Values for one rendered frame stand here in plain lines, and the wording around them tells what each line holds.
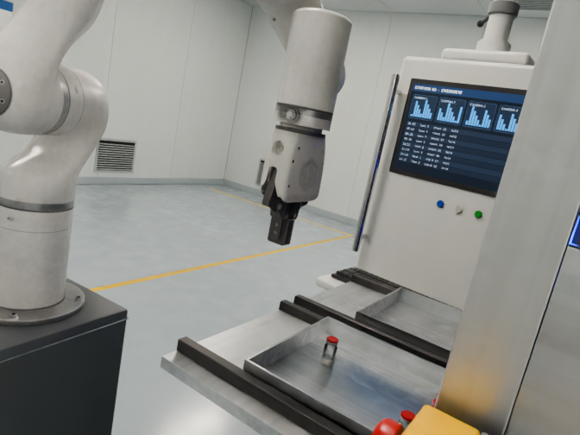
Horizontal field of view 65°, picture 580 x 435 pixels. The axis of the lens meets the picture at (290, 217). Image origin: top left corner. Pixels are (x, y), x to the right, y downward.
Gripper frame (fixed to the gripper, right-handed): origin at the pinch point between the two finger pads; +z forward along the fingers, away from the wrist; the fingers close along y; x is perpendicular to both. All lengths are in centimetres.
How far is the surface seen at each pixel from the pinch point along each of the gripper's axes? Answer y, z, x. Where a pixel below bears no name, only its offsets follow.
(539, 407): -12.3, 3.8, -38.5
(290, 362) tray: 4.2, 22.1, -4.3
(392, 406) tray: 7.1, 22.1, -21.3
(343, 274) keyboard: 74, 27, 21
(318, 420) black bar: -7.6, 20.3, -16.4
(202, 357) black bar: -8.1, 20.9, 4.2
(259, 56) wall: 543, -109, 460
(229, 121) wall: 532, 2, 491
